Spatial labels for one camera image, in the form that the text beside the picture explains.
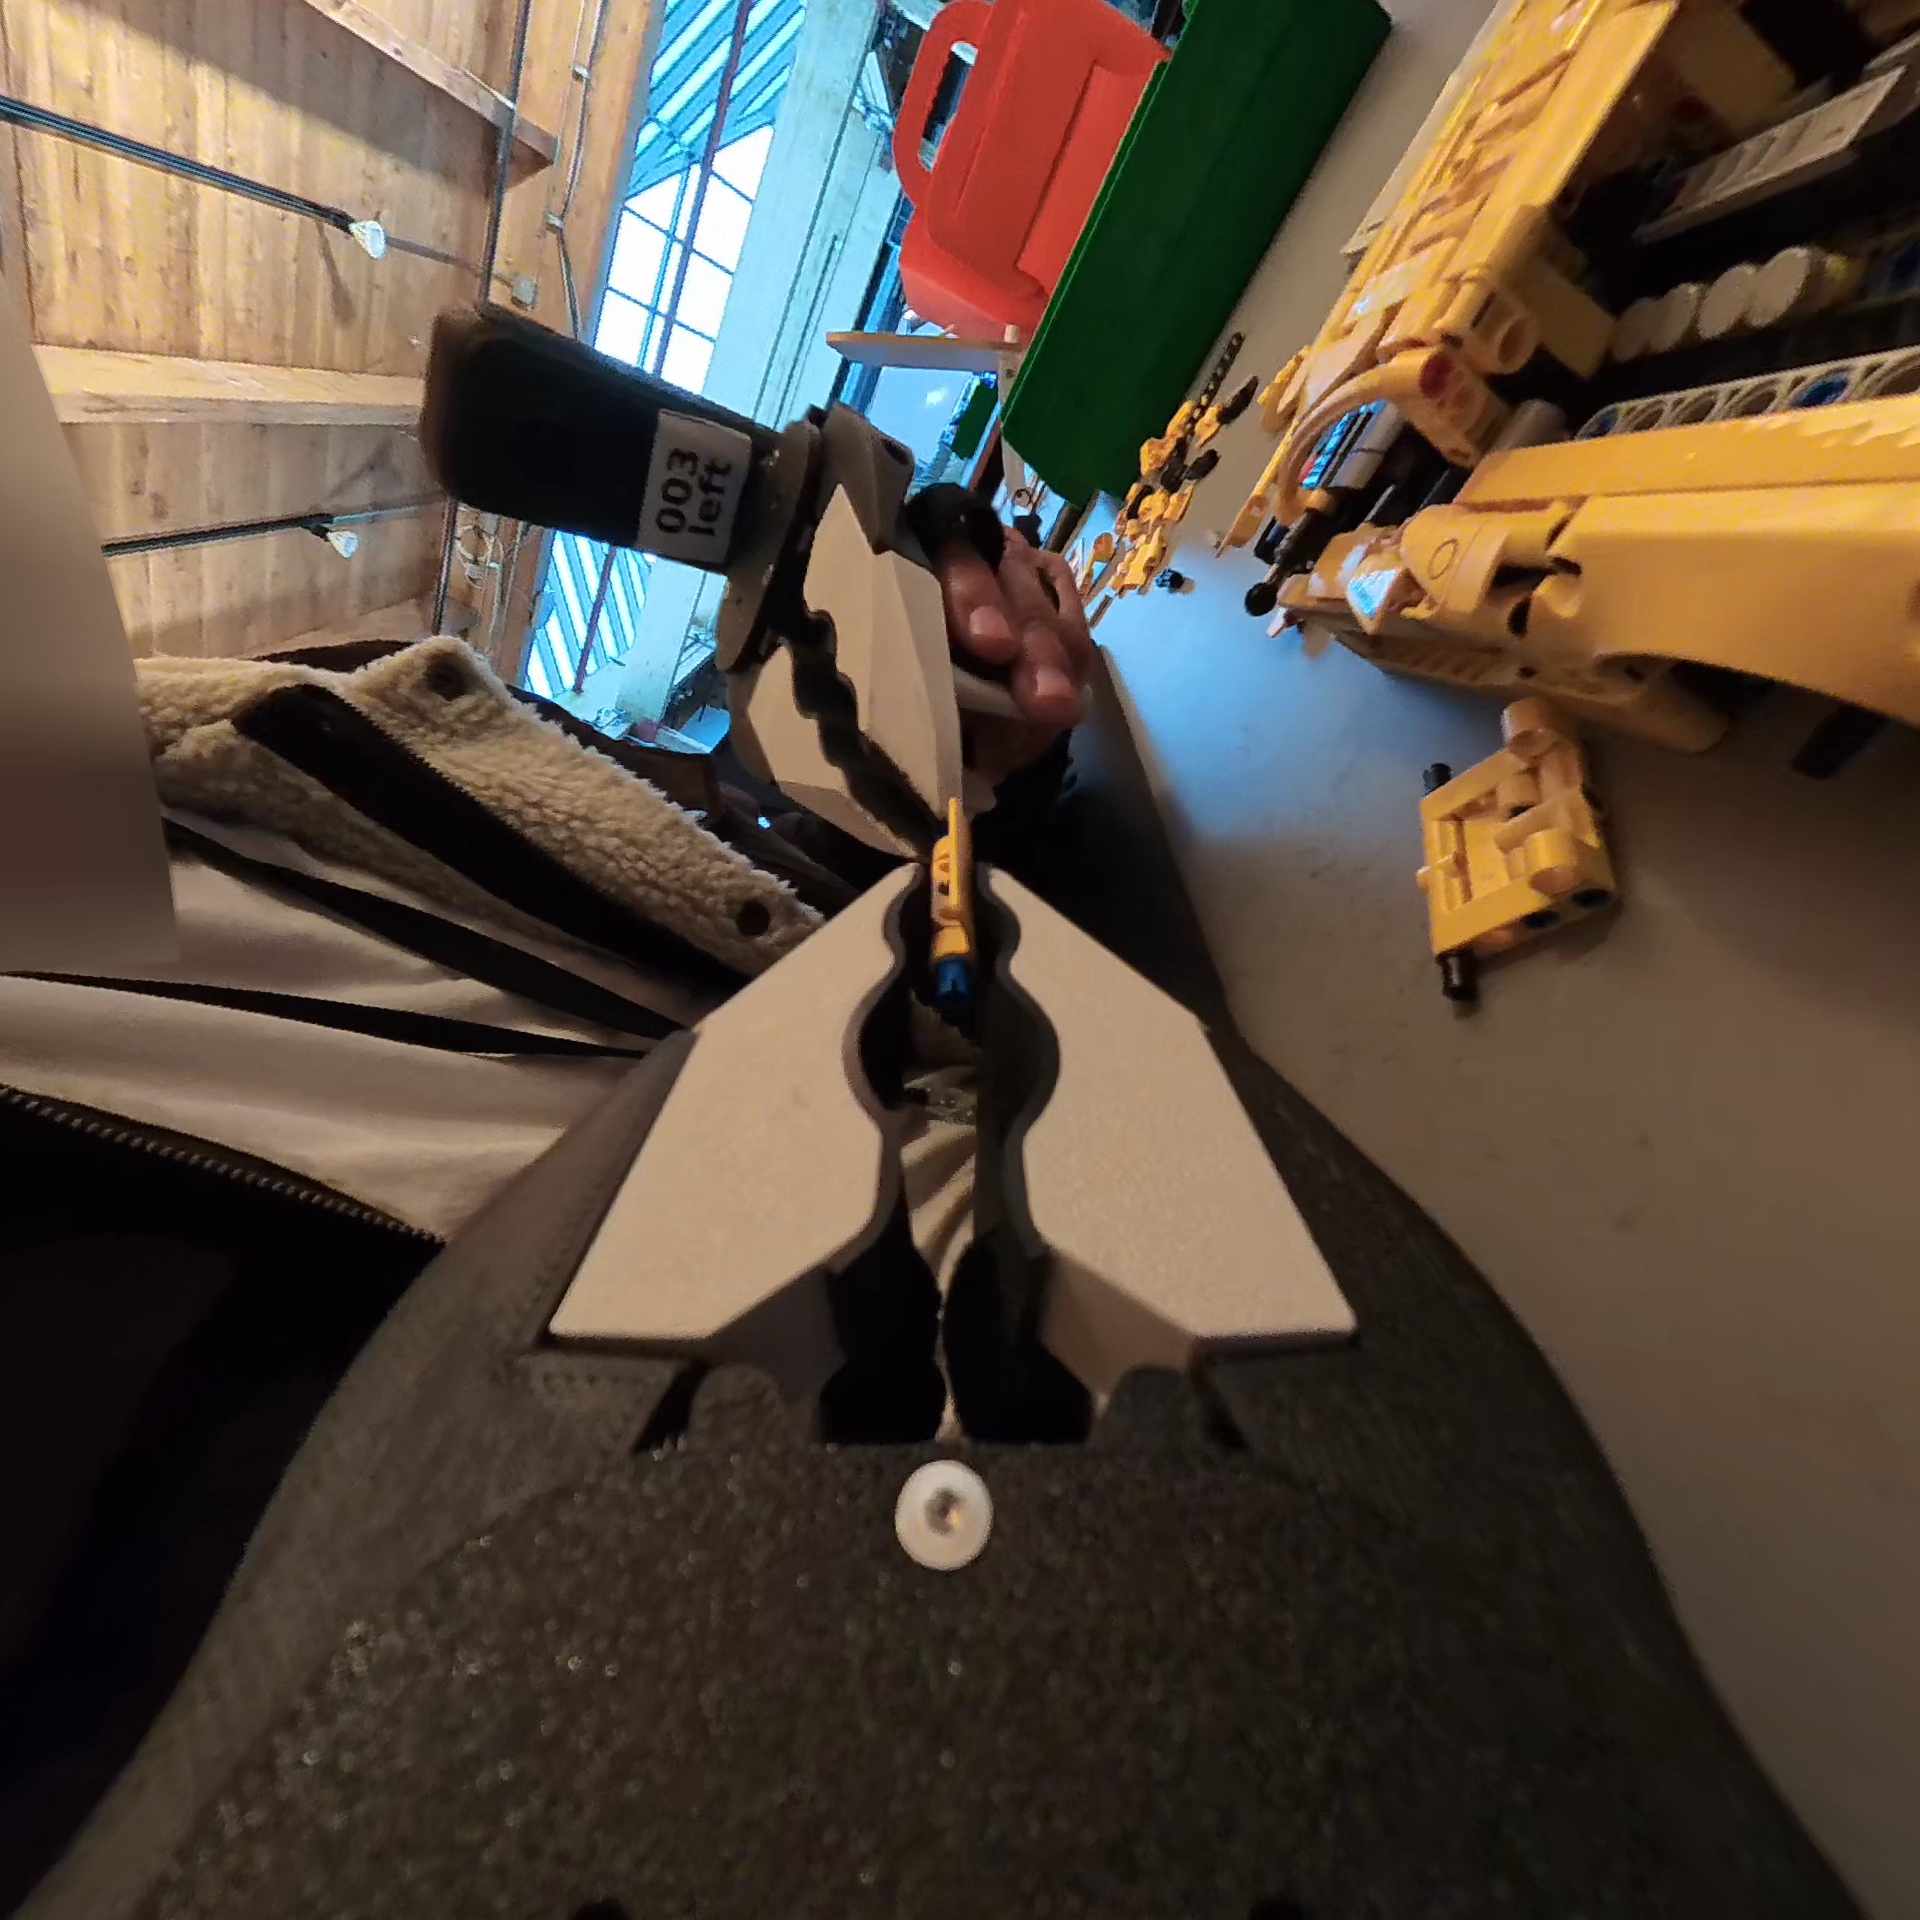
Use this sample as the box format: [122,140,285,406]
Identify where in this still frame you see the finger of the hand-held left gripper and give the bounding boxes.
[728,655,911,860]
[808,491,969,819]

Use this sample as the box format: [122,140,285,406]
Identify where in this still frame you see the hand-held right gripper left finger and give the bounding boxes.
[551,866,935,1450]

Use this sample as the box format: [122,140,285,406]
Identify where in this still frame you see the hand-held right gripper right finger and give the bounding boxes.
[943,870,1361,1450]

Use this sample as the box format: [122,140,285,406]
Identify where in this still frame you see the yellow connector brick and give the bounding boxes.
[929,799,986,962]

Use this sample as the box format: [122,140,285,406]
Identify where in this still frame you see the yellow brick with blue pins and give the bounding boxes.
[1418,697,1623,1004]

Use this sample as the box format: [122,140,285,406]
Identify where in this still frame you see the yellow toy brick car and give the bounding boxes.
[1216,0,1920,751]

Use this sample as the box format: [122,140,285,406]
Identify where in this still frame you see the person's left hand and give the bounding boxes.
[938,532,1098,729]

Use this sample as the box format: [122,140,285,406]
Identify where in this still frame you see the loose yellow brick panels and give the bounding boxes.
[1072,358,1263,629]

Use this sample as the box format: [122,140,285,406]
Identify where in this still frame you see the dark perforated panel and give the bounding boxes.
[1036,644,1249,1051]

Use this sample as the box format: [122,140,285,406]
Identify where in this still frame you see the white shirt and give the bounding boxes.
[0,839,692,1249]

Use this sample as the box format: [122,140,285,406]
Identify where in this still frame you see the red plastic bin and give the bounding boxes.
[892,0,1173,339]

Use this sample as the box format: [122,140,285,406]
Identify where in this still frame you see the green plastic storage bin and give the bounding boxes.
[1002,0,1395,505]

